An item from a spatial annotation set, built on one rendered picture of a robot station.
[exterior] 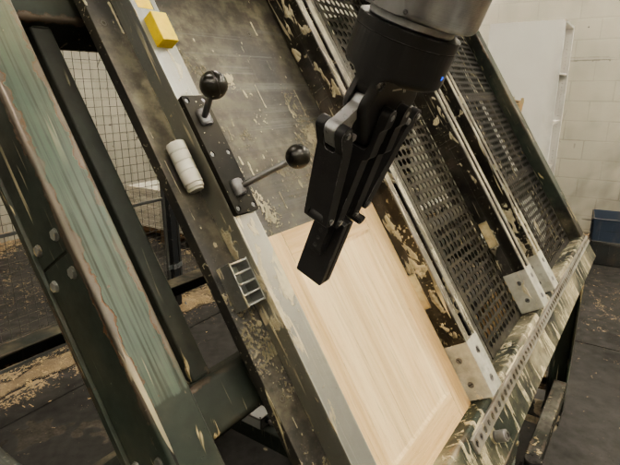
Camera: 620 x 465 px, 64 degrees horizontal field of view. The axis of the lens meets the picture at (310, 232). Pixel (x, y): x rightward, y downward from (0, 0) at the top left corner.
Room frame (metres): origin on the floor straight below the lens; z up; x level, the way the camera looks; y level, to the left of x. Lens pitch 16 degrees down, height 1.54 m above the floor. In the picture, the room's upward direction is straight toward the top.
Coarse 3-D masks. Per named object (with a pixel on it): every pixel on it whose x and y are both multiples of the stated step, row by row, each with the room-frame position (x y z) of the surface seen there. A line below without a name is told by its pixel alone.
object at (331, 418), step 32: (128, 0) 0.83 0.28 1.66; (128, 32) 0.83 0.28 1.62; (160, 64) 0.80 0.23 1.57; (160, 96) 0.80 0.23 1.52; (224, 224) 0.73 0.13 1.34; (256, 224) 0.74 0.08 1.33; (256, 256) 0.70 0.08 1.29; (288, 288) 0.71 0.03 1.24; (288, 320) 0.67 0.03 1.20; (288, 352) 0.66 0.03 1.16; (320, 352) 0.68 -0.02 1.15; (320, 384) 0.64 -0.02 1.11; (320, 416) 0.63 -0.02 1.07; (352, 416) 0.65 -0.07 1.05; (352, 448) 0.61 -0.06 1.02
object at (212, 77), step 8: (208, 72) 0.68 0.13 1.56; (216, 72) 0.69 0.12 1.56; (200, 80) 0.68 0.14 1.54; (208, 80) 0.68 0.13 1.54; (216, 80) 0.68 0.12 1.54; (224, 80) 0.69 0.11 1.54; (200, 88) 0.68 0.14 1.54; (208, 88) 0.68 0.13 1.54; (216, 88) 0.68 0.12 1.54; (224, 88) 0.68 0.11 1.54; (208, 96) 0.68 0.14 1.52; (216, 96) 0.68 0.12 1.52; (208, 104) 0.73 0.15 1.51; (200, 112) 0.77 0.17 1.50; (208, 112) 0.75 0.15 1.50; (200, 120) 0.77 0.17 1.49; (208, 120) 0.77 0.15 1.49
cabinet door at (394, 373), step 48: (288, 240) 0.80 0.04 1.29; (384, 240) 1.01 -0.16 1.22; (336, 288) 0.82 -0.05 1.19; (384, 288) 0.92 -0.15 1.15; (336, 336) 0.75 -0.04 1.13; (384, 336) 0.84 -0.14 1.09; (432, 336) 0.94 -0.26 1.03; (384, 384) 0.77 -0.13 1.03; (432, 384) 0.86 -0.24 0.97; (384, 432) 0.70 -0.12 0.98; (432, 432) 0.78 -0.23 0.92
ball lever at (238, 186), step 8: (296, 144) 0.74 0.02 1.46; (288, 152) 0.73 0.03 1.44; (296, 152) 0.72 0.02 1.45; (304, 152) 0.73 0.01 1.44; (288, 160) 0.73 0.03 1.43; (296, 160) 0.72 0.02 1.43; (304, 160) 0.73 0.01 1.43; (272, 168) 0.74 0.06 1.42; (280, 168) 0.74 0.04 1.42; (296, 168) 0.73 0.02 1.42; (256, 176) 0.74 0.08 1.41; (264, 176) 0.74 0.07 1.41; (232, 184) 0.74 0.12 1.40; (240, 184) 0.74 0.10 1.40; (248, 184) 0.74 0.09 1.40; (240, 192) 0.73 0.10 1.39
